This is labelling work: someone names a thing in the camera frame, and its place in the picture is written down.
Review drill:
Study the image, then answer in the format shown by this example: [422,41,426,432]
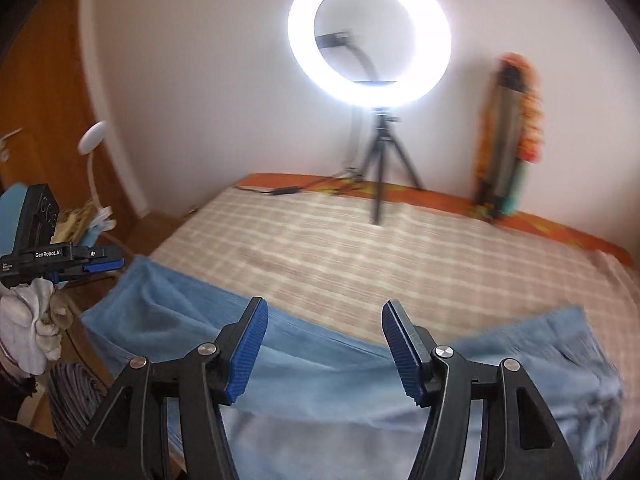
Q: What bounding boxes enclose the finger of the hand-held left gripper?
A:
[75,245,125,276]

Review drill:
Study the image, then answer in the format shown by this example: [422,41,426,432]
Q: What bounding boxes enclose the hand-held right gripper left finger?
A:
[65,296,269,480]

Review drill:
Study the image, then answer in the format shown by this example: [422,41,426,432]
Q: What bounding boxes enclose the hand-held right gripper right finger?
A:
[381,300,588,480]

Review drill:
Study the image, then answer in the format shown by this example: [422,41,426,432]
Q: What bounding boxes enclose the light blue denim pants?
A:
[80,255,626,480]

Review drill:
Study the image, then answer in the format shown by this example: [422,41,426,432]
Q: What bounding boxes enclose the person's left forearm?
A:
[0,362,63,480]

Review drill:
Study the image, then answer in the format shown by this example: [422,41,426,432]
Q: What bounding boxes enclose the person's left hand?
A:
[0,279,72,376]

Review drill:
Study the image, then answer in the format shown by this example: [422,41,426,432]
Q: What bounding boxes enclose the blue chair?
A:
[0,184,27,243]

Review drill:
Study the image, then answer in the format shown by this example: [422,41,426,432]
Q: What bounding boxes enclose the yellowish paper pile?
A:
[52,200,113,248]

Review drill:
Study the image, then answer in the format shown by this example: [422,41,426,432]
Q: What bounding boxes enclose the white desk lamp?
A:
[77,121,116,232]

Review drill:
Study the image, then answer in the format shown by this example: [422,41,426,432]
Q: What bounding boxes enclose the beige plaid blanket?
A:
[150,185,640,361]

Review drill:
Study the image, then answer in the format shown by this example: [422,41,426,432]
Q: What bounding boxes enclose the wooden door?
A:
[0,0,146,231]

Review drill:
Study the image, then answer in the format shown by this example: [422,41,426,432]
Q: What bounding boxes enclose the grey striped cloth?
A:
[47,360,116,456]

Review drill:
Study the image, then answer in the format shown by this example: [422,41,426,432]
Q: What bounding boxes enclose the black tripod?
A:
[357,107,426,226]

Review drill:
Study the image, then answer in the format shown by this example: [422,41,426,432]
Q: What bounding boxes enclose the colourful orange cloth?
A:
[477,52,546,218]

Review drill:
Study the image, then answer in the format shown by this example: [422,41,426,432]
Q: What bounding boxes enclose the black phone holder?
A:
[315,31,381,83]

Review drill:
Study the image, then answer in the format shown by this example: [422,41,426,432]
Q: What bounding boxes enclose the small door handle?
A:
[0,129,23,161]

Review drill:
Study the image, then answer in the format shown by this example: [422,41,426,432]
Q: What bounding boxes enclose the black power cable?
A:
[235,170,361,197]

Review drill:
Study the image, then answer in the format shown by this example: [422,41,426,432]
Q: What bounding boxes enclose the white ring light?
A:
[287,0,452,108]

